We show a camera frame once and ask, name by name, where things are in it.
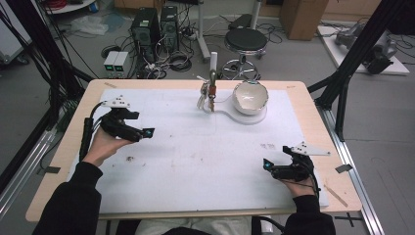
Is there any grey metal stand leg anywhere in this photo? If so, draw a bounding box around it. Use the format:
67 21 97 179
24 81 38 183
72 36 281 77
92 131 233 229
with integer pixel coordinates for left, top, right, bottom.
195 0 212 64

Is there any orange and tan leather keychain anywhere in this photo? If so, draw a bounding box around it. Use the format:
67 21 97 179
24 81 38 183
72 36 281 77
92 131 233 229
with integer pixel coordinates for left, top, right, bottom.
207 82 217 113

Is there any coiled black floor cable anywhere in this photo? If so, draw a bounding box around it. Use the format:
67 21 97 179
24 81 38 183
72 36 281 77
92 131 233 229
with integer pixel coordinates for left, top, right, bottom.
168 51 194 73

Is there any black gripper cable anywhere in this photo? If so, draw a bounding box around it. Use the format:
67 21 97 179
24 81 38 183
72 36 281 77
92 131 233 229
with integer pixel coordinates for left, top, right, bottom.
305 162 323 198
78 101 106 164

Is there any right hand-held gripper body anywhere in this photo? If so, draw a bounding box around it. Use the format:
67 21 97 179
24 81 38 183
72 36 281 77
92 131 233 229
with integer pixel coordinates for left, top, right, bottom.
270 140 331 183

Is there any white table mat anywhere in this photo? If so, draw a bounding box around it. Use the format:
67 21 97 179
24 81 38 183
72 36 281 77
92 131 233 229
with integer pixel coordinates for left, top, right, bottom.
66 88 331 213

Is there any person's right hand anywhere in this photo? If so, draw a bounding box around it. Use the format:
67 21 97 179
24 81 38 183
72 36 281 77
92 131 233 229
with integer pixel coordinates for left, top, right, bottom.
281 168 320 199

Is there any aluminium rail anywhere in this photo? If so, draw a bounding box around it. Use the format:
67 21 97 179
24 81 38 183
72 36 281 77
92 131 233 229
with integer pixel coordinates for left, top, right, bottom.
0 129 57 218
317 107 387 235

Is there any white floor platform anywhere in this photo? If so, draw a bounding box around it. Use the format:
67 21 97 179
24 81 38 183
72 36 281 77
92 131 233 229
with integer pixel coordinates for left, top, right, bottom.
316 24 411 76

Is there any black round stool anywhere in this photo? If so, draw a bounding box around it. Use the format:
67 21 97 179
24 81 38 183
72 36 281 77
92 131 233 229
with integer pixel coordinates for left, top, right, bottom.
220 26 269 81

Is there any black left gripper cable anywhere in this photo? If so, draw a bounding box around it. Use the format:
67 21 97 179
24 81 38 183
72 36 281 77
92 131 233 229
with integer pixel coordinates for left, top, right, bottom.
78 101 106 164

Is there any black computer tower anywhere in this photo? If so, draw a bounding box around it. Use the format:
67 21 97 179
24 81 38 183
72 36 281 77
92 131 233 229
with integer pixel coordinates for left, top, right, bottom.
159 5 180 54
129 7 161 64

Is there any grey machine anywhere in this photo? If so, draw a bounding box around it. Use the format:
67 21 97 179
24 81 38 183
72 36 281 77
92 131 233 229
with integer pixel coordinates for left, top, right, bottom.
334 22 399 75

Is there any person's left hand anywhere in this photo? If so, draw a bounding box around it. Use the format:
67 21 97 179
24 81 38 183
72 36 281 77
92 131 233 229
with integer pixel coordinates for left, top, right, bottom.
82 126 134 168

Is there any cardboard box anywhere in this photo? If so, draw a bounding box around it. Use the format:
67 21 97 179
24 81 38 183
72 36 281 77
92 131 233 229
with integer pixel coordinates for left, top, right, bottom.
279 0 330 42

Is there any black metal frame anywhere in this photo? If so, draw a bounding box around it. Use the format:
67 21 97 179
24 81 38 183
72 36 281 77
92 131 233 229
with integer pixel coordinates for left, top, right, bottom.
306 0 415 142
0 0 96 194

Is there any white key stand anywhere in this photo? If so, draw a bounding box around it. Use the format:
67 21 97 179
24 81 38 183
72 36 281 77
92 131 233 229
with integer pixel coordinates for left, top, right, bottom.
201 51 269 126

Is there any clear plastic bag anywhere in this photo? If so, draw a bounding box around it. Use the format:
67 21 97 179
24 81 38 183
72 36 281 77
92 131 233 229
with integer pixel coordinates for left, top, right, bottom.
69 15 110 36

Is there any thin wooden stick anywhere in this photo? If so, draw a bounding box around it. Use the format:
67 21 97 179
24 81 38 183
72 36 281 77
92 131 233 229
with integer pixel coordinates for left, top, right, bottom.
323 183 349 209

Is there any black tape cross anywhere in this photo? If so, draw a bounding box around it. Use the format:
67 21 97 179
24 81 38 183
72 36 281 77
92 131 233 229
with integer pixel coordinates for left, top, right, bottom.
335 211 364 228

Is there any white bowl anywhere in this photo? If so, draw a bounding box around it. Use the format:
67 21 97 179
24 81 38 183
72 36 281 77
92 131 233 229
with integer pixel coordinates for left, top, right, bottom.
231 80 270 117

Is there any white power supply unit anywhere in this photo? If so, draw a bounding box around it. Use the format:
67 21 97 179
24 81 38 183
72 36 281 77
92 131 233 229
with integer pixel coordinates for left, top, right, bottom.
113 51 131 79
103 50 120 79

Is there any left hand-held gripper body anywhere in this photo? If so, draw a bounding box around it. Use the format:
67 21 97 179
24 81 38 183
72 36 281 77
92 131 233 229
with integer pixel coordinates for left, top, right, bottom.
99 95 145 143

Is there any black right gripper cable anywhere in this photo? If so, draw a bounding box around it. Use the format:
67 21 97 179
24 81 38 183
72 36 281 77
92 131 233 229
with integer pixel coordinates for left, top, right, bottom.
305 162 323 198

